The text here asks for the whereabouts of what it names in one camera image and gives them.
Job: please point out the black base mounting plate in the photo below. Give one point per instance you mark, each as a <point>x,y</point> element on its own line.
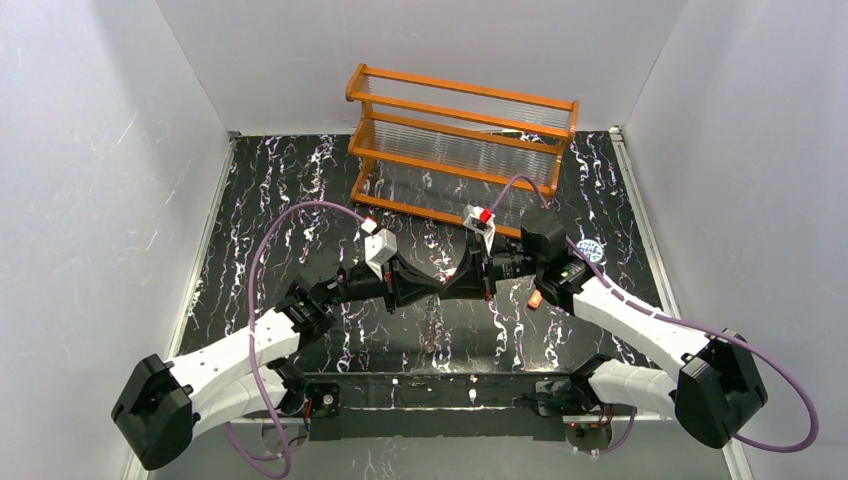
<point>437,404</point>

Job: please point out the orange wooden rack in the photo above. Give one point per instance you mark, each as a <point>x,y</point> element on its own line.
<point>430,146</point>

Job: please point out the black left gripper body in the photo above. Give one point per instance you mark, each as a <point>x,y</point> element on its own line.
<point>391,283</point>

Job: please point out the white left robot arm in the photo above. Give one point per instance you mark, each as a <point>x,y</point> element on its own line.
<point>165,404</point>

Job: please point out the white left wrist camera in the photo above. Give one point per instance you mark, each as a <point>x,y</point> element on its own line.
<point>380,245</point>

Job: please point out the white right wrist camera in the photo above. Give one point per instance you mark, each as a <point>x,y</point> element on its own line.
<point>481,221</point>

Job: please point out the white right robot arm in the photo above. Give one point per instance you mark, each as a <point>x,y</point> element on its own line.
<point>709,384</point>

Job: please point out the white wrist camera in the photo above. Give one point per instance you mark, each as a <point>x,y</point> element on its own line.
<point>481,221</point>
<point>380,245</point>

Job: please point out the orange capped tube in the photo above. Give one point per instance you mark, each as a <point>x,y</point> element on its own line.
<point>534,301</point>

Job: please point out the blue lidded jar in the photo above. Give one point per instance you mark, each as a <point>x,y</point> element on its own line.
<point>591,249</point>

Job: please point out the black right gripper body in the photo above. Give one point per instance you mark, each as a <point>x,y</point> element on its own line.
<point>481,273</point>

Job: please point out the metal oval keyring holder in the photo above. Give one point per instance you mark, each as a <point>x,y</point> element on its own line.
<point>430,331</point>

